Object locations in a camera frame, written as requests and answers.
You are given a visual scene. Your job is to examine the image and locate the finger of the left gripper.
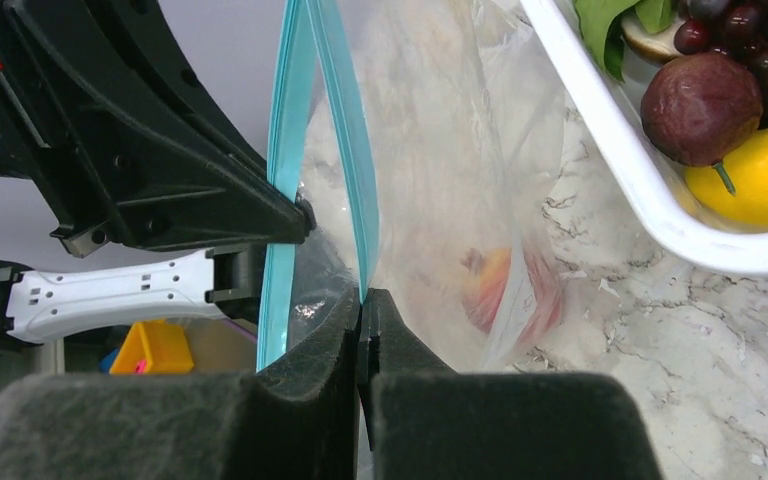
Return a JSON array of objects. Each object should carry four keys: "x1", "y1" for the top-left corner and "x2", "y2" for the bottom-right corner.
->
[{"x1": 11, "y1": 1, "x2": 315, "y2": 257}]

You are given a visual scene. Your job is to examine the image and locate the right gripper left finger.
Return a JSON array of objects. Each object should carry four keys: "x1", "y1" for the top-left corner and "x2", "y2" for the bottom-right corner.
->
[{"x1": 0, "y1": 289, "x2": 360, "y2": 479}]

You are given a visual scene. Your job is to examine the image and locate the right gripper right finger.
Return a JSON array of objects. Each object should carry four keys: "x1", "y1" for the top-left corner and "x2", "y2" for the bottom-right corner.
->
[{"x1": 358, "y1": 289, "x2": 661, "y2": 479}]

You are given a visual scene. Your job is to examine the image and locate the red apple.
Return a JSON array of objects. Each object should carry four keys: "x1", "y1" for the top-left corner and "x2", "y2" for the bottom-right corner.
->
[{"x1": 460, "y1": 247, "x2": 562, "y2": 346}]

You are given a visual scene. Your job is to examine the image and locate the clear zip top bag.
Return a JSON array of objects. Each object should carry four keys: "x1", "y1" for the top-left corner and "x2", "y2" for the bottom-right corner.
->
[{"x1": 256, "y1": 1, "x2": 565, "y2": 371}]

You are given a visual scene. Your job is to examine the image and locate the orange yellow plastic object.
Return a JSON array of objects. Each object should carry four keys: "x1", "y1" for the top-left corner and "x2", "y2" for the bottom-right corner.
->
[{"x1": 109, "y1": 320, "x2": 195, "y2": 375}]

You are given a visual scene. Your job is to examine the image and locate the white plastic bin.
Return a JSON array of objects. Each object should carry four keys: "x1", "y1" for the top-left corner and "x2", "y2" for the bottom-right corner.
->
[{"x1": 522, "y1": 1, "x2": 768, "y2": 277}]

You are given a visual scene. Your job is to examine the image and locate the dark purple passion fruit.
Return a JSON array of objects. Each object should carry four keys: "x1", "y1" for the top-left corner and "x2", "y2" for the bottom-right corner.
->
[{"x1": 639, "y1": 52, "x2": 763, "y2": 167}]

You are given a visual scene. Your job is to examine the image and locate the yellow lemon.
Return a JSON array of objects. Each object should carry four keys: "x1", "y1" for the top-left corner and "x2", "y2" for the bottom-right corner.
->
[{"x1": 684, "y1": 129, "x2": 768, "y2": 230}]

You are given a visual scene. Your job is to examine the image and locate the green leaf vegetable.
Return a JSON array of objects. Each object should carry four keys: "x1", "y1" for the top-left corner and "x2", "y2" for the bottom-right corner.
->
[{"x1": 572, "y1": 0, "x2": 680, "y2": 83}]

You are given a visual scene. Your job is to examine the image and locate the purple grape bunch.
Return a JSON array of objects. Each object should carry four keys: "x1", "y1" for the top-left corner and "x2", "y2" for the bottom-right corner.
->
[{"x1": 672, "y1": 0, "x2": 768, "y2": 129}]

